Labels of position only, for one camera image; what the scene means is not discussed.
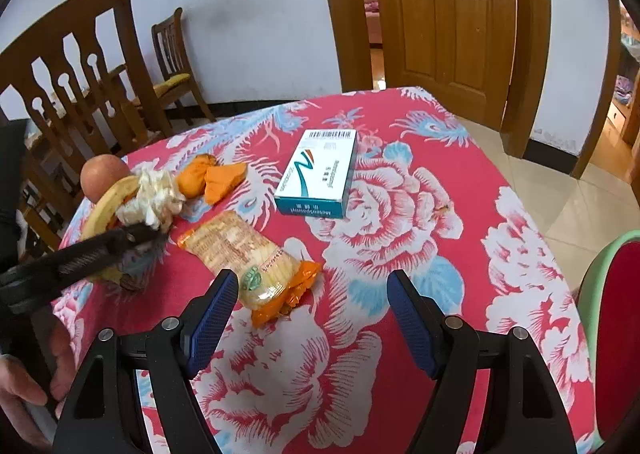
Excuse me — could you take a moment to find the pink sofa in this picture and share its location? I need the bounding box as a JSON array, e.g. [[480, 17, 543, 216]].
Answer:
[[361, 0, 386, 47]]

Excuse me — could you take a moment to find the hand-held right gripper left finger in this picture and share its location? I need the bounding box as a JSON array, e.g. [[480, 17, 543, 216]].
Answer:
[[52, 269, 240, 454]]

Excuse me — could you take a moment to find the person's left hand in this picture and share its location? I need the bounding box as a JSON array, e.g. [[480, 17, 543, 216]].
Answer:
[[0, 320, 78, 454]]

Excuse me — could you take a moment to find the wooden bedroom door frame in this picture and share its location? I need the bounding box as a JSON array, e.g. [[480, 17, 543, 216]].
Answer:
[[570, 0, 640, 180]]

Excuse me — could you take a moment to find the red floral tablecloth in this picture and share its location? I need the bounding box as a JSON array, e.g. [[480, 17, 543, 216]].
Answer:
[[50, 86, 598, 454]]

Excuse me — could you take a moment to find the wooden chair with cushion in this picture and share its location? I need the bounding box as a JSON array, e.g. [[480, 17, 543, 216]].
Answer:
[[135, 7, 217, 125]]

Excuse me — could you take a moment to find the green bin with red liner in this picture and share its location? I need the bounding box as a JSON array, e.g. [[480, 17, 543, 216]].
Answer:
[[575, 229, 640, 454]]

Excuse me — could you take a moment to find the red apple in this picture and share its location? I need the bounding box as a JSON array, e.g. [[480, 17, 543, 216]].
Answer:
[[80, 154, 130, 200]]

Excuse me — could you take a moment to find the white and teal medicine box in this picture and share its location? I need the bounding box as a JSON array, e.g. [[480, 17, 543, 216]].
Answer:
[[274, 129, 358, 219]]

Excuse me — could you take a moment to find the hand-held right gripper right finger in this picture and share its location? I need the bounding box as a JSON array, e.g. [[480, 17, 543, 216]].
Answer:
[[386, 269, 578, 454]]

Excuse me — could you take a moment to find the large wooden chair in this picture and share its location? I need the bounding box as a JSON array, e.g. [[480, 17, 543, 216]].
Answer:
[[0, 0, 173, 255]]

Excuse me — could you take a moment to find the yellow seat cushion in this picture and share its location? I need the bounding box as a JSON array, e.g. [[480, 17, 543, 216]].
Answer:
[[151, 73, 192, 97]]

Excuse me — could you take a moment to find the orange peel piece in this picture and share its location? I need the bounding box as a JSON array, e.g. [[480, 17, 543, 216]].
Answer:
[[177, 154, 218, 200], [202, 163, 248, 205]]

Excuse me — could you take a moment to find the wooden panel door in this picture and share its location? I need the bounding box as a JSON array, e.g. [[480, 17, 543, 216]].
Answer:
[[367, 0, 518, 132]]

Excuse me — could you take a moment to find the yellow banana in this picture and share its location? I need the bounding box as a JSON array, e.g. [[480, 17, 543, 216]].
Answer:
[[80, 175, 143, 285]]

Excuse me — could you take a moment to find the orange snack packet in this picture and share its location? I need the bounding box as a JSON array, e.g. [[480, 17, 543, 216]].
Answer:
[[177, 211, 323, 330]]

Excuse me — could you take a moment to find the small paper ball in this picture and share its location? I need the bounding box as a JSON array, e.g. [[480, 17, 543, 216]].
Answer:
[[116, 166, 185, 232]]

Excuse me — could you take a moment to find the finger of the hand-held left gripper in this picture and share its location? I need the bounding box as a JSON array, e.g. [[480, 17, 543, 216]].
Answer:
[[0, 223, 168, 307], [112, 246, 167, 292]]

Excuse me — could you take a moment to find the wooden bunk bed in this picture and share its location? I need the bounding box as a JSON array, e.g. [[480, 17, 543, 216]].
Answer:
[[607, 0, 640, 145]]

